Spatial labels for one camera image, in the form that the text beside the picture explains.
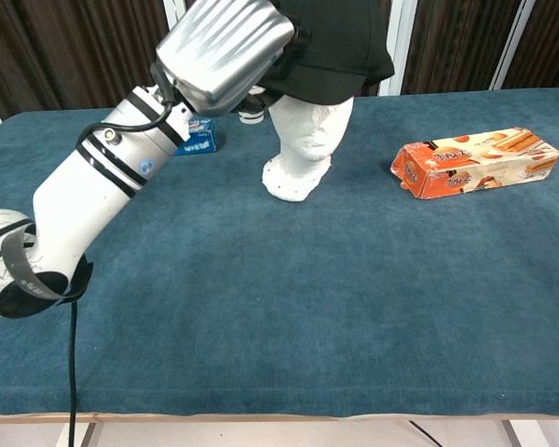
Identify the black baseball cap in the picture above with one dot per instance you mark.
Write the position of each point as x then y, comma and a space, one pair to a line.
335, 51

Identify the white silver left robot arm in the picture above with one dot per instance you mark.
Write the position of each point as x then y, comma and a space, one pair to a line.
84, 195

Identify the white mannequin head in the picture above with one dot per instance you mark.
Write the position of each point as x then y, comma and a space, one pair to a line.
303, 153

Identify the blue table cloth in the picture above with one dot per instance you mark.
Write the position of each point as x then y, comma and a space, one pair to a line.
279, 288

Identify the white paper cup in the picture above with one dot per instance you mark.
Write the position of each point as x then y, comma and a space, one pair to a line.
252, 115

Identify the blue cookie box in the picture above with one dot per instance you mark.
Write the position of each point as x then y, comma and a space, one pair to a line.
200, 139

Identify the orange biscuit box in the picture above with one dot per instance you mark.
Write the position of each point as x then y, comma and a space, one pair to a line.
475, 163

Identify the dark brown curtain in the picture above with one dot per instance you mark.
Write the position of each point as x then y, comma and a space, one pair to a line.
74, 46

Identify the white table leg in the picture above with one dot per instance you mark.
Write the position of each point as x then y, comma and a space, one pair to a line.
524, 435
86, 435

